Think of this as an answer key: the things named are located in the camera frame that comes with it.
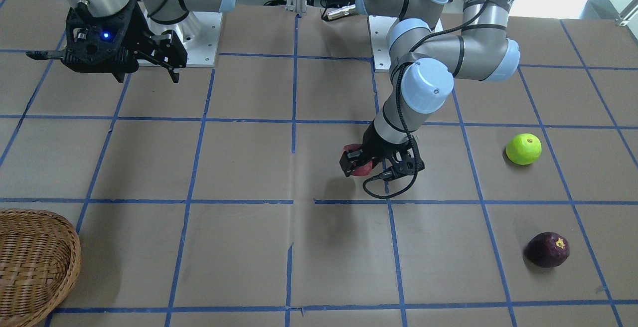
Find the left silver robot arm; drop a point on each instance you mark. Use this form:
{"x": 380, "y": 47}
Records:
{"x": 423, "y": 67}

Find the dark purple apple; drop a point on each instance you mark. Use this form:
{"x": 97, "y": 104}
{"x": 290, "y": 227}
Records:
{"x": 547, "y": 250}

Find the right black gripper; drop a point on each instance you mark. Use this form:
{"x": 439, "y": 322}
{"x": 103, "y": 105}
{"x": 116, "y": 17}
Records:
{"x": 143, "y": 33}

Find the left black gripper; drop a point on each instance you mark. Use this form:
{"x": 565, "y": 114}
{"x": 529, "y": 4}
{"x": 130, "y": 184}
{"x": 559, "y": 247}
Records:
{"x": 375, "y": 144}

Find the woven wicker basket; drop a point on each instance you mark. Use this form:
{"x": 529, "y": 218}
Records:
{"x": 40, "y": 261}

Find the red apple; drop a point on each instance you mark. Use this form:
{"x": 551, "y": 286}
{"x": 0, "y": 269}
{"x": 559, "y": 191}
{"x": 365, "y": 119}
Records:
{"x": 355, "y": 161}

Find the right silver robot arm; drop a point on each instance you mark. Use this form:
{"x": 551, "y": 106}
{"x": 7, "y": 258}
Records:
{"x": 164, "y": 12}

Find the green apple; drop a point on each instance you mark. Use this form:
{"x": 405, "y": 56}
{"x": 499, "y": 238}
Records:
{"x": 524, "y": 149}

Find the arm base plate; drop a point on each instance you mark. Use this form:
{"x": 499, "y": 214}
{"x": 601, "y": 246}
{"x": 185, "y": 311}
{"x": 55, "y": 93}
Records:
{"x": 199, "y": 33}
{"x": 386, "y": 43}

